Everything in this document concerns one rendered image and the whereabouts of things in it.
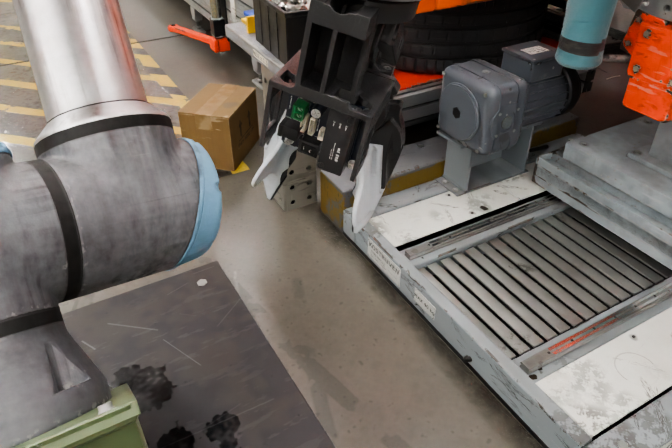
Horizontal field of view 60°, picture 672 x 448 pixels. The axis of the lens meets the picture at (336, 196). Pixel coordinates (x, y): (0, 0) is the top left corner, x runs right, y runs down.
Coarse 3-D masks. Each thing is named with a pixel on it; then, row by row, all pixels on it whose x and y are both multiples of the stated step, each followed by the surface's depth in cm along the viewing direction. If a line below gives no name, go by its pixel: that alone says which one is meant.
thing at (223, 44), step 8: (176, 24) 263; (176, 32) 259; (184, 32) 254; (192, 32) 252; (200, 40) 248; (208, 40) 244; (216, 40) 237; (224, 40) 239; (216, 48) 239; (224, 48) 240
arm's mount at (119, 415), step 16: (112, 400) 52; (128, 400) 47; (80, 416) 49; (96, 416) 44; (112, 416) 45; (128, 416) 45; (48, 432) 46; (64, 432) 43; (80, 432) 44; (96, 432) 44; (112, 432) 46; (128, 432) 47
